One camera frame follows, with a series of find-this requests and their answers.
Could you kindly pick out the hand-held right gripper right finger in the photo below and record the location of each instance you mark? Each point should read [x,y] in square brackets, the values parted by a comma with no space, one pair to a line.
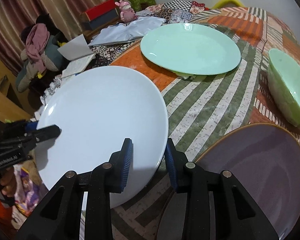
[170,165]

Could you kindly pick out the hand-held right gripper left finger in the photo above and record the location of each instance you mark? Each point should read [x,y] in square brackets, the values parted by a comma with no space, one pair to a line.
[127,165]

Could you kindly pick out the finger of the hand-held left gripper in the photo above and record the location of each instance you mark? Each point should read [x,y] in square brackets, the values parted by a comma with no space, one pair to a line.
[31,126]
[48,132]

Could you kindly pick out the white plate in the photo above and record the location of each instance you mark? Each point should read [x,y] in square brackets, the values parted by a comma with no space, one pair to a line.
[102,117]

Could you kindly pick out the purple bowl tan rim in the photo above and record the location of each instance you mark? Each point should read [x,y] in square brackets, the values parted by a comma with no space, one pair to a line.
[252,160]

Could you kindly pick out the mint green plate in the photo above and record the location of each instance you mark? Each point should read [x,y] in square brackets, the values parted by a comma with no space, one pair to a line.
[190,47]

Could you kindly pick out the mint green bowl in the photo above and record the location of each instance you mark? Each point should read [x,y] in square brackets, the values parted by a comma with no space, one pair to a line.
[285,80]

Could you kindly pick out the person's left hand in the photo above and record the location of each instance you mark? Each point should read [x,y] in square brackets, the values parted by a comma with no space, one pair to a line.
[8,182]

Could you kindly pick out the crumpled printed paper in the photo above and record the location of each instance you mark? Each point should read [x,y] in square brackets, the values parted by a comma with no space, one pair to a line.
[51,90]

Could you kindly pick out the colourful toy packet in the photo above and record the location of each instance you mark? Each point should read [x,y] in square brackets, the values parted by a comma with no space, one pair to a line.
[27,192]

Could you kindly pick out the striped patchwork quilt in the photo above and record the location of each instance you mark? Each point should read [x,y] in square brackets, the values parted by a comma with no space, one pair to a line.
[202,110]

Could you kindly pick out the grey stuffed toy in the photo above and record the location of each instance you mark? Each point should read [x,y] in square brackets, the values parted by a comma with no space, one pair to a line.
[52,55]

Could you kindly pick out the pink scarf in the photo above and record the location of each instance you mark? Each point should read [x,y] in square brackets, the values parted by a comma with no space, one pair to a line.
[36,42]

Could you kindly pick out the white paper sheet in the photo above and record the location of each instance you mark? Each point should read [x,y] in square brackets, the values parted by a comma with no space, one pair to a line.
[73,47]

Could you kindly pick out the black white patterned cloth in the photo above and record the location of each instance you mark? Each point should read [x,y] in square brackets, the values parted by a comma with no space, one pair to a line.
[107,55]

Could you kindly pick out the striped brown curtain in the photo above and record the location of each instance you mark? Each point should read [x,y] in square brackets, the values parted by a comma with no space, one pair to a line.
[52,2]

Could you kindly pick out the silver plastic bag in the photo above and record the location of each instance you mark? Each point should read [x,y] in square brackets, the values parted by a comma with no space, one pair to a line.
[130,30]

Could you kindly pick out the red lidded box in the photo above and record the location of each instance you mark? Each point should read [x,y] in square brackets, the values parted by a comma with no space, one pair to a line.
[100,10]

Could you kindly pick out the pink pig figurine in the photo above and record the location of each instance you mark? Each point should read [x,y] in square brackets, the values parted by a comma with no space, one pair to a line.
[126,11]

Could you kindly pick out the checkered patchwork cloth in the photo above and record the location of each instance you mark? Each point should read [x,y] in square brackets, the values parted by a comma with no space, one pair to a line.
[177,7]

